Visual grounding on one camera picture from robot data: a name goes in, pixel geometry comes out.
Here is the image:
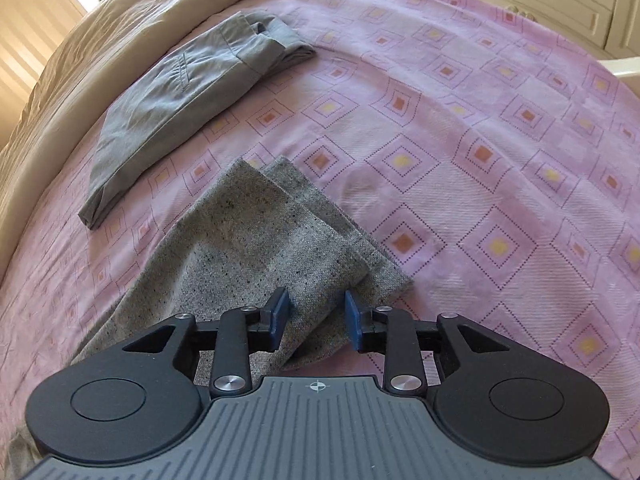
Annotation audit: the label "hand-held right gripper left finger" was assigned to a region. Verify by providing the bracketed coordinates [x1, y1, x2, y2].
[121, 287, 291, 397]

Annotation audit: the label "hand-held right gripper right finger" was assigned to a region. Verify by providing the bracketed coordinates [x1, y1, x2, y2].
[345, 290, 506, 393]

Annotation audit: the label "grey speckled pants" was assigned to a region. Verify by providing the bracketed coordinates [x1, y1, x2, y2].
[2, 157, 415, 476]

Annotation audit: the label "folded smooth grey pants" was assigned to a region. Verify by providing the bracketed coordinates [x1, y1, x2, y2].
[78, 11, 317, 231]

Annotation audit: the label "pink patterned bedspread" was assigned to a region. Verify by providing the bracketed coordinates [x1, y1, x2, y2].
[0, 0, 640, 480]

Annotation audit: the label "beige duvet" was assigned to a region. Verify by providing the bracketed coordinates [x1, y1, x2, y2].
[0, 0, 306, 281]

